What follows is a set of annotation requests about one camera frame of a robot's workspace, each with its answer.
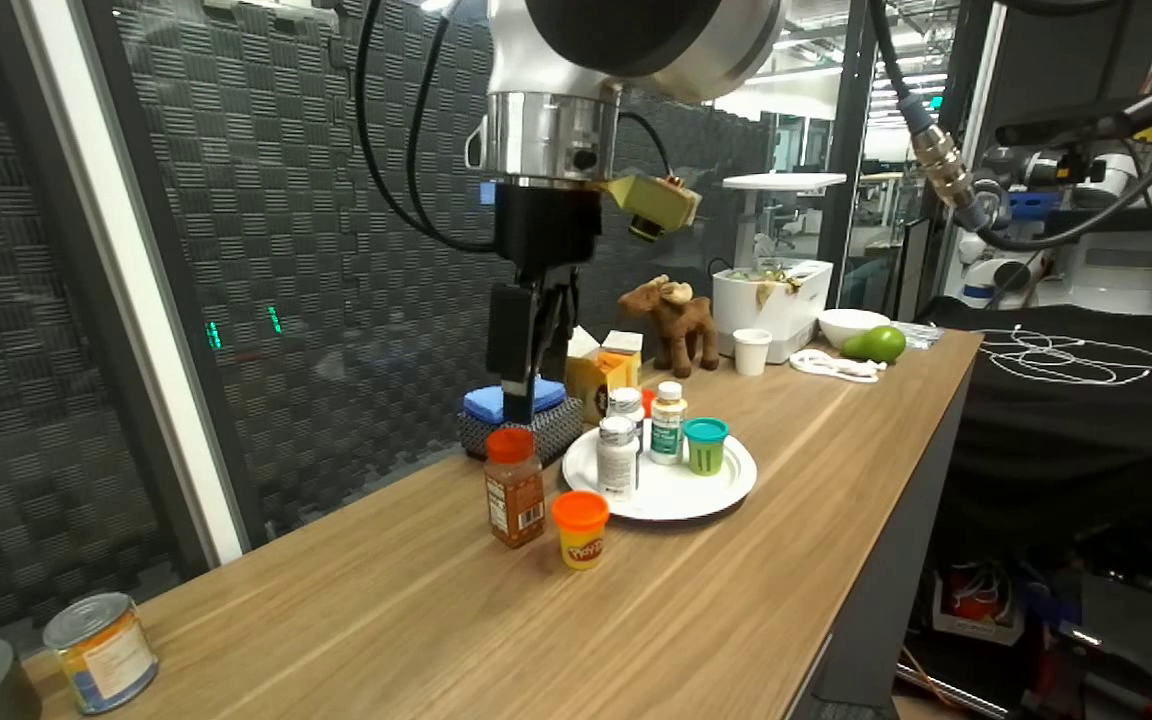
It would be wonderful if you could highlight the wrist camera with tape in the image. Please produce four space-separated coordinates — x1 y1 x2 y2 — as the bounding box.
610 178 702 242

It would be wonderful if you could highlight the white bowl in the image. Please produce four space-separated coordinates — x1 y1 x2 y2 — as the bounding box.
817 308 888 352

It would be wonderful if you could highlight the white paper cup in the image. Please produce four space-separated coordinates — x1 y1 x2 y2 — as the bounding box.
731 330 772 376

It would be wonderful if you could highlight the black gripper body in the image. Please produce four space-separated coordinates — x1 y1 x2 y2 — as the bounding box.
487 185 602 376

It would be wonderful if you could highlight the brown plush moose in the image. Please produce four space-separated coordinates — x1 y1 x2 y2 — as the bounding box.
622 277 720 380

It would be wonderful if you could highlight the white coiled cable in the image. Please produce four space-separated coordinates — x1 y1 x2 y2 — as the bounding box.
978 322 1152 394

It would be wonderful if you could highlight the labelled tin can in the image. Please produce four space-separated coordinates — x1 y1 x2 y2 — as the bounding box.
43 593 161 716

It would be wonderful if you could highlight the white paper plate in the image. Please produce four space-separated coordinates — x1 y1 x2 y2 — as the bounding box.
559 431 760 523

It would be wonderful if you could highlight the green tub teal lid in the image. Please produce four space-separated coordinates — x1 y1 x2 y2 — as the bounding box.
684 415 730 476

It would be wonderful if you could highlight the spice jar orange cap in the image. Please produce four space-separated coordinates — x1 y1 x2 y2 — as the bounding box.
480 423 552 552

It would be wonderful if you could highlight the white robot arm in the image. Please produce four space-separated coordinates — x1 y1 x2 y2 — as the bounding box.
480 0 782 423

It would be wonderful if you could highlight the green fruit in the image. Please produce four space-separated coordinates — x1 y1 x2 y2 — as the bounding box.
844 325 910 363

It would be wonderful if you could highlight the red ball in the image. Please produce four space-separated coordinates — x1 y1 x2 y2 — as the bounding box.
639 389 656 415

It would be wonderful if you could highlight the yellow open cardboard box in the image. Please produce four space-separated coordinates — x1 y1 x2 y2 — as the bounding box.
566 330 646 423

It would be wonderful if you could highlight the white bottle cream cap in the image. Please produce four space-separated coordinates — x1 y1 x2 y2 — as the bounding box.
647 380 689 460

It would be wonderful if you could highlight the grey sponge block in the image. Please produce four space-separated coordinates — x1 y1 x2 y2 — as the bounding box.
460 404 585 463

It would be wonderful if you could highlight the yellow tub orange lid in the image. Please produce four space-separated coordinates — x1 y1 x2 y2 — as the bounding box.
552 494 610 569

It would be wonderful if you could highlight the white bucket with items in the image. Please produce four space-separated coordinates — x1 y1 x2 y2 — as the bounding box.
714 262 834 363

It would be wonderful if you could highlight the blue folded cloth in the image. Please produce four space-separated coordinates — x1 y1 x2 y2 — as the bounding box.
463 380 566 423

